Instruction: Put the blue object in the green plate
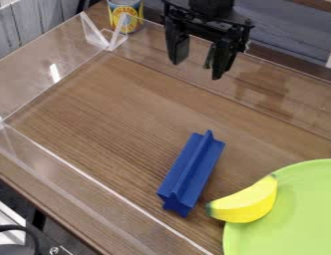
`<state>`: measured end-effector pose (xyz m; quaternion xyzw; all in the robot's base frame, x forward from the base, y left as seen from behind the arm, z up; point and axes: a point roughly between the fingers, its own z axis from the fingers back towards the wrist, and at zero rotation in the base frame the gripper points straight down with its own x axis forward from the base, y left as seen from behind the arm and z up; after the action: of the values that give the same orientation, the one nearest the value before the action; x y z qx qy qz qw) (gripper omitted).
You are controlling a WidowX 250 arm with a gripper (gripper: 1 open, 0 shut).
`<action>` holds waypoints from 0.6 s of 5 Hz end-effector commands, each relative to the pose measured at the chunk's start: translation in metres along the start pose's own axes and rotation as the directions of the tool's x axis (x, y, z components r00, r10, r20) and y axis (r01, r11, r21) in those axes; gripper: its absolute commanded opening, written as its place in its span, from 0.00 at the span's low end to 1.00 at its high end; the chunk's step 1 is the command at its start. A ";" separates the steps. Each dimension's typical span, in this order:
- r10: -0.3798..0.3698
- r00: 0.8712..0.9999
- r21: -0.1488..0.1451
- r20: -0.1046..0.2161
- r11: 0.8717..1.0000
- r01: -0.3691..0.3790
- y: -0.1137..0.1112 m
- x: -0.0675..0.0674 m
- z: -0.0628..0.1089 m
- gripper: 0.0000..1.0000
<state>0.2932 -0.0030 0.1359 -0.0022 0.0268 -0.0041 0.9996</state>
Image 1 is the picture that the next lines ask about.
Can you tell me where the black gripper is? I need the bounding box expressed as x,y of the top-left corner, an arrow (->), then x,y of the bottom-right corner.
163,0 -> 254,80

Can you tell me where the blue cross-shaped block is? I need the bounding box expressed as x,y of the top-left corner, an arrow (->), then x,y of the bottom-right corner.
157,130 -> 225,217

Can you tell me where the green plate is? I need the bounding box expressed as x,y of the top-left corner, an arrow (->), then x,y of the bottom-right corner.
221,158 -> 331,255

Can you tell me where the yellow labelled tin can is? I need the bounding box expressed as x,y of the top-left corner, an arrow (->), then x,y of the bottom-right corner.
107,0 -> 144,34

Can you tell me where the yellow toy banana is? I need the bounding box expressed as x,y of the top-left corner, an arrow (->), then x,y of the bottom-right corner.
205,175 -> 278,223

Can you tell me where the clear acrylic corner bracket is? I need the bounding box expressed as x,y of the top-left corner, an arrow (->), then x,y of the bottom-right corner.
79,12 -> 128,52

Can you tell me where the clear acrylic barrier wall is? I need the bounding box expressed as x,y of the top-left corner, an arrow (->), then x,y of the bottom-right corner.
0,15 -> 331,255

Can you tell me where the black cable loop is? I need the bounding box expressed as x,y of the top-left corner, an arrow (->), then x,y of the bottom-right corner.
0,224 -> 43,255

